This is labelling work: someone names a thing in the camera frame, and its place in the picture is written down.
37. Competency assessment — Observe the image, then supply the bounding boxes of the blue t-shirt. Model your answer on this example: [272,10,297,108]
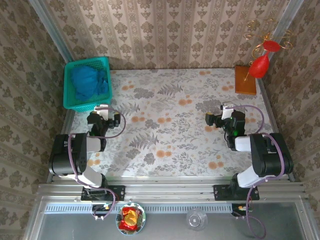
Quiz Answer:
[70,65,110,102]

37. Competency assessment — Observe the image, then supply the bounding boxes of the brown wooden block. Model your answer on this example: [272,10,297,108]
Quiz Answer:
[234,65,258,96]

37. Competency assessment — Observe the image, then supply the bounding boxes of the grey slotted cable duct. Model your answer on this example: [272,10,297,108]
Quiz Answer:
[44,202,234,215]

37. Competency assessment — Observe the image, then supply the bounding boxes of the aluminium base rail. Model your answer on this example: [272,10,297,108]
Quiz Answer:
[37,176,306,204]

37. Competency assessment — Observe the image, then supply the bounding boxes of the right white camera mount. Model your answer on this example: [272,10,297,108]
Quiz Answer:
[219,101,235,120]

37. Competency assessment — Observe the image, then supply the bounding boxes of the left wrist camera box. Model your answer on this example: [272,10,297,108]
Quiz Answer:
[86,112,101,126]

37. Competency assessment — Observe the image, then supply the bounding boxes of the floral tablecloth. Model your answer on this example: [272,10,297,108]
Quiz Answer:
[59,68,288,179]

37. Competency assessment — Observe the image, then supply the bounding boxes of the black cable bracket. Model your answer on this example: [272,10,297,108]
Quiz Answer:
[231,203,251,218]
[91,203,113,218]

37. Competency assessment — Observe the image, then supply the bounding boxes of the teal plastic basket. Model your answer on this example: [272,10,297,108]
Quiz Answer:
[63,56,113,112]

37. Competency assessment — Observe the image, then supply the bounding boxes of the red goblet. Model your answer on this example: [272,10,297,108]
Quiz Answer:
[248,39,281,80]

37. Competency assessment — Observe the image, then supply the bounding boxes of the grey metal shelf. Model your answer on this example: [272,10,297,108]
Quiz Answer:
[23,196,320,240]

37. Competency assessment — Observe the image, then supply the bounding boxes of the aluminium corner post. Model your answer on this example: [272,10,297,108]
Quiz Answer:
[271,0,305,40]
[27,0,74,63]

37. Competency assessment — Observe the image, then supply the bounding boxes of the red yellow snack packet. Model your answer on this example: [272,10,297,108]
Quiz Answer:
[118,206,141,231]

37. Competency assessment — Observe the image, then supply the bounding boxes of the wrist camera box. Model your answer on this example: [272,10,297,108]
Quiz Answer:
[86,112,101,126]
[231,111,248,126]

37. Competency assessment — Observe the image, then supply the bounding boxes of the clear glass cup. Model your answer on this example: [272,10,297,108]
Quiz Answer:
[185,207,209,232]

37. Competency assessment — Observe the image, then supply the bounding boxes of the patterned glass plate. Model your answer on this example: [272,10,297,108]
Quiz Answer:
[115,201,147,236]

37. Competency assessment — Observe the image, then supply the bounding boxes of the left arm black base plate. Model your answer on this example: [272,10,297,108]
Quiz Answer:
[80,184,126,201]

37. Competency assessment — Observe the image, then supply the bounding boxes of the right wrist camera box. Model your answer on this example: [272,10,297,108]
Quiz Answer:
[231,111,248,126]

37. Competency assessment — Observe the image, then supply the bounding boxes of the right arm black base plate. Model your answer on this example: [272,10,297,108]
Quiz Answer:
[213,184,260,202]

